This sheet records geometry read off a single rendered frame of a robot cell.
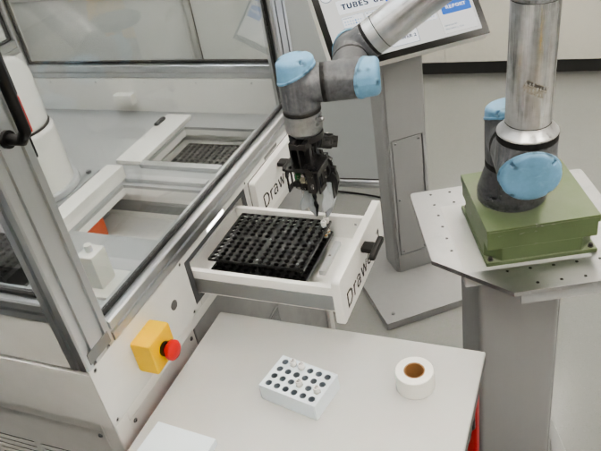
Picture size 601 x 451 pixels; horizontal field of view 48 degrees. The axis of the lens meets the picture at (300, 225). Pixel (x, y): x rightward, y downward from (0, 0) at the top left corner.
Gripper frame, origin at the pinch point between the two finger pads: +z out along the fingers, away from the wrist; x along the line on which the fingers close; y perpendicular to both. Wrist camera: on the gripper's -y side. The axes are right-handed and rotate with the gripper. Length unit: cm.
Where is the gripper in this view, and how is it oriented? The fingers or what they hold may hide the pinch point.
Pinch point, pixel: (322, 208)
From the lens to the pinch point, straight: 145.6
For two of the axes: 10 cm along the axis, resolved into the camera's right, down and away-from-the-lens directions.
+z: 1.5, 8.2, 5.6
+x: 9.2, 0.9, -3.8
